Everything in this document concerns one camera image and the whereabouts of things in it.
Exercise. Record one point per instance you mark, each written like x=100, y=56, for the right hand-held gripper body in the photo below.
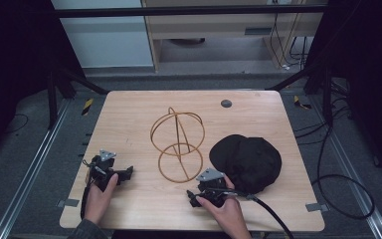
x=212, y=191

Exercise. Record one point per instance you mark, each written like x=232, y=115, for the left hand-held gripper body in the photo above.
x=101, y=169

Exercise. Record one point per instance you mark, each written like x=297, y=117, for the black cap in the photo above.
x=248, y=162

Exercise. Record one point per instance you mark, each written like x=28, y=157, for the person's left hand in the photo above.
x=97, y=202

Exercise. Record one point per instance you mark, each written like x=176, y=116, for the person's right hand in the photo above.
x=230, y=219

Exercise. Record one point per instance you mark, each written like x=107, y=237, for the yellow black striped tape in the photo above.
x=301, y=103
x=87, y=107

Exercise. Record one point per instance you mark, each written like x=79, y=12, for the black metal stand leg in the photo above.
x=327, y=96
x=51, y=99

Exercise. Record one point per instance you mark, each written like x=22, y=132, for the grey round table grommet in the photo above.
x=226, y=103

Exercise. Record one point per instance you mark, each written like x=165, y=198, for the white cabinet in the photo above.
x=106, y=40

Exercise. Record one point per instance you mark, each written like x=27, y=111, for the black curtain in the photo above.
x=13, y=66
x=371, y=83

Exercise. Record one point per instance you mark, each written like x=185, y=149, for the light wooden desk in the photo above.
x=212, y=28

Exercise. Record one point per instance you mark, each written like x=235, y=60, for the grey metal table bracket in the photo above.
x=316, y=207
x=68, y=202

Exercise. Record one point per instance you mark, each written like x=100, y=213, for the aluminium floor rail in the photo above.
x=30, y=172
x=354, y=179

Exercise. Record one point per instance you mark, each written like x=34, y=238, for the black frame crossbar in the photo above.
x=179, y=11

